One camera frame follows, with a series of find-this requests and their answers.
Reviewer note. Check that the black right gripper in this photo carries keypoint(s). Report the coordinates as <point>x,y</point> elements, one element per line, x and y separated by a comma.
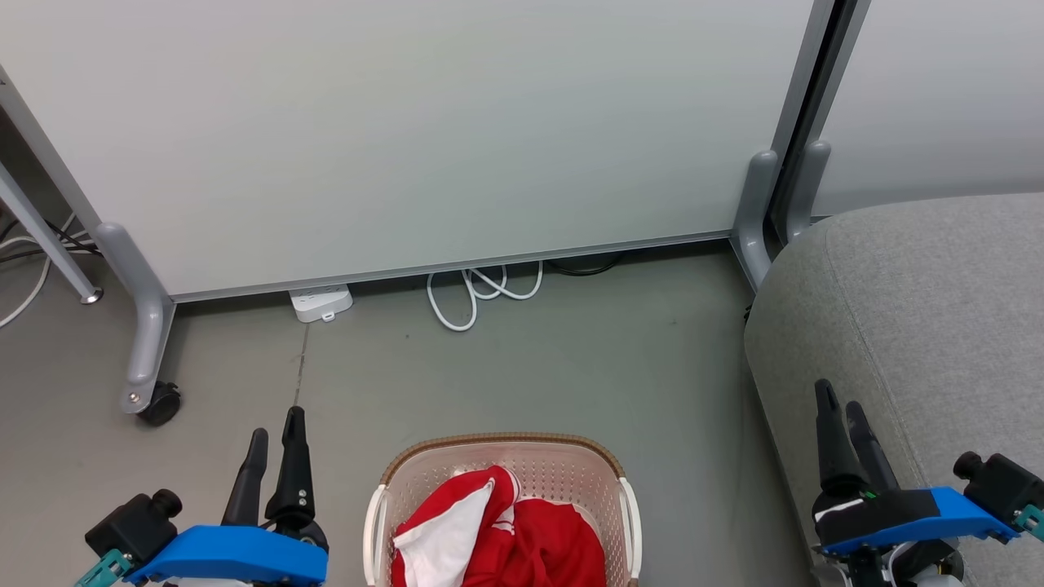
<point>881,512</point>

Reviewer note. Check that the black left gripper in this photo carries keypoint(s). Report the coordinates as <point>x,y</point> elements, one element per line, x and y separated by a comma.
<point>308,536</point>

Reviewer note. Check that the red and white garment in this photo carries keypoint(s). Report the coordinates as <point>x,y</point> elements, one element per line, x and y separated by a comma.
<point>555,546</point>

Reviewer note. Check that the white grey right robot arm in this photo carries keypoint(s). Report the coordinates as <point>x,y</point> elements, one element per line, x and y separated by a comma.
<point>897,567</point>

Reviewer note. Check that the grey fabric sofa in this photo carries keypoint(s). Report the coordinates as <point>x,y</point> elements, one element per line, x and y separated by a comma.
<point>938,310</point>

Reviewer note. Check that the black caster wheel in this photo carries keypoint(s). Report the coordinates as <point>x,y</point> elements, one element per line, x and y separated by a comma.
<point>163,405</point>

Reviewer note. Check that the white power strip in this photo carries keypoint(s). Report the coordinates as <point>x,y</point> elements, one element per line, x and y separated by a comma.
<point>318,303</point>

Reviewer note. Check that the grey partition foot with caster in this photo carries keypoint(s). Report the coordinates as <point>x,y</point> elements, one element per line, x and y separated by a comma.
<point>151,342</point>

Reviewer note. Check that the teal left connector piece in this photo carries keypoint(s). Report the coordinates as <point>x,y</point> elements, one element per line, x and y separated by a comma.
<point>104,569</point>

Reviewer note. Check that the teal connector piece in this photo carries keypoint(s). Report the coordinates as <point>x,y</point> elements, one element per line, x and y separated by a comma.
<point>104,569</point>
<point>1032,522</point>

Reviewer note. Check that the teal right connector piece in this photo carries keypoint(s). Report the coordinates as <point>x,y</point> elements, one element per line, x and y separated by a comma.
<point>1032,522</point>

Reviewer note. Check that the beige perforated laundry basket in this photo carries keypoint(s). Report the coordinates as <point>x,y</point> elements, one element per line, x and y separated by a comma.
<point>555,469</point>

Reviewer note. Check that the white partition panel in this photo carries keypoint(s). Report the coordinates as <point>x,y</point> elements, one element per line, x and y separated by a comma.
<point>938,98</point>

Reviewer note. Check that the blue left camera mount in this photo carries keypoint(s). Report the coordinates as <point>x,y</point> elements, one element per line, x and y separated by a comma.
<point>236,554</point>

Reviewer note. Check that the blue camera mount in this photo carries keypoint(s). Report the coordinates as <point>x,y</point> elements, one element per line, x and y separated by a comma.
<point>962,514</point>
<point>236,554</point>

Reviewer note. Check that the blue right camera mount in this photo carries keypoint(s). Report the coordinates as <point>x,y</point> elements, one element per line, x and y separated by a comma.
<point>962,514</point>

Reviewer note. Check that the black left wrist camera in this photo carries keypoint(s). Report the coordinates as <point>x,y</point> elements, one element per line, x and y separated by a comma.
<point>134,526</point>

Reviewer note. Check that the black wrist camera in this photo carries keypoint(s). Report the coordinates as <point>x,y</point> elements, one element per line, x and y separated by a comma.
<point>999,485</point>
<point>134,526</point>

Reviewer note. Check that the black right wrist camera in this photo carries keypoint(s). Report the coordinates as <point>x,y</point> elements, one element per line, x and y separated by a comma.
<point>999,485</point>

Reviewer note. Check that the white partition board grey frame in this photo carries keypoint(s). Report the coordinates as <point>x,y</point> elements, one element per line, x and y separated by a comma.
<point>408,122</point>

